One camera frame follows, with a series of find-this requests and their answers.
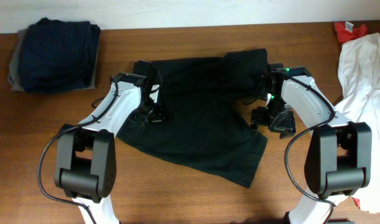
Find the folded navy garment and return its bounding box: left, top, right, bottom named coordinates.
left=18, top=17, right=101, bottom=94

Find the white garment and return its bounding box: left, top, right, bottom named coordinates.
left=336, top=33, right=380, bottom=213

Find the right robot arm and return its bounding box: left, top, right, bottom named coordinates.
left=251, top=71, right=372, bottom=223

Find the black t-shirt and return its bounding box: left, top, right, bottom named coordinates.
left=118, top=49, right=268, bottom=188

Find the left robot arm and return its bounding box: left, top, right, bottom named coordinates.
left=54, top=77, right=162, bottom=223

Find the red garment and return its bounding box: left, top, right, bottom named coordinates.
left=333, top=22, right=368, bottom=44

